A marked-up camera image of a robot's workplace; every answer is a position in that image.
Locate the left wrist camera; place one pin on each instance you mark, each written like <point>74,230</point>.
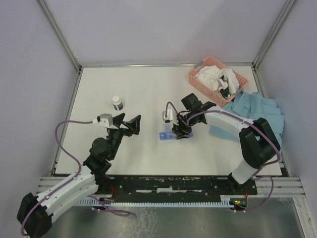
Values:
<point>105,120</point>

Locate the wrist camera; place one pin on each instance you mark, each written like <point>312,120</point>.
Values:
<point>167,116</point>
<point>105,120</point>

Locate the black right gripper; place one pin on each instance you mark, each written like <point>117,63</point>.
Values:
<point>177,129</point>

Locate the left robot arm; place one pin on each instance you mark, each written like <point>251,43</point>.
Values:
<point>37,213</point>

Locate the black item in basket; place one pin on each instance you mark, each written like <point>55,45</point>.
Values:
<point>227,87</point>

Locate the white pill bottle blue label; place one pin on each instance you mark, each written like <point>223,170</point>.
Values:
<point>117,103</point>

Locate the blue weekly pill organizer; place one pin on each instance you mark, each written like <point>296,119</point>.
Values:
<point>167,134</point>

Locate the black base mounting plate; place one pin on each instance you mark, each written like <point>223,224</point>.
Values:
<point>159,189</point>

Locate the white crumpled cloth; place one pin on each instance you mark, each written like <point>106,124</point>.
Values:
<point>209,76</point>

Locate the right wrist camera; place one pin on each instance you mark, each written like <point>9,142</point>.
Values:
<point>167,116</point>

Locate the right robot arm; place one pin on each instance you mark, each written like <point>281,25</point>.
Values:
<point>258,143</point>

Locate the pink perforated plastic basket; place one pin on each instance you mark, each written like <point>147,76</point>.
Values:
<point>214,96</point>

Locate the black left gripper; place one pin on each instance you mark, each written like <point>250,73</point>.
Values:
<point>133,124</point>

